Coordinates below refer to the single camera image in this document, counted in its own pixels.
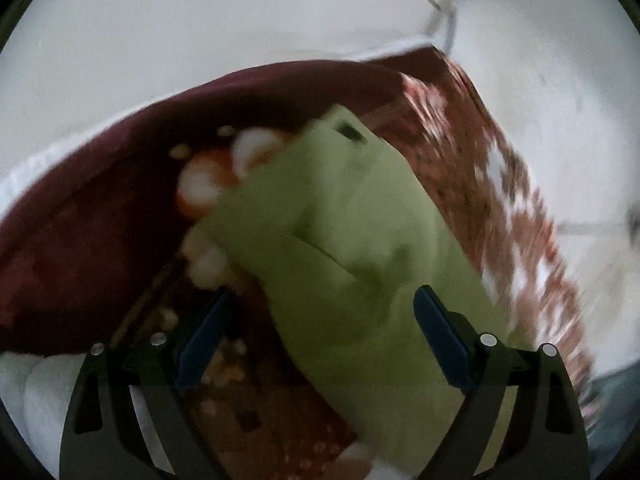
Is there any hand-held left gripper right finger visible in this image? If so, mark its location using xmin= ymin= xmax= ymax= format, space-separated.
xmin=413 ymin=285 xmax=592 ymax=480

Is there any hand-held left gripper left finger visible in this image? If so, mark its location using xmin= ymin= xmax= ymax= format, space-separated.
xmin=59 ymin=289 xmax=236 ymax=480

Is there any green garment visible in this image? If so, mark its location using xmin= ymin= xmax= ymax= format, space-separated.
xmin=200 ymin=104 xmax=531 ymax=480

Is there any maroon floral blanket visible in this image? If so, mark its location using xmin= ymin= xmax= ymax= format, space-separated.
xmin=0 ymin=60 xmax=416 ymax=480

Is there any white cloth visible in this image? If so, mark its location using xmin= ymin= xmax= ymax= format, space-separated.
xmin=0 ymin=350 xmax=166 ymax=480

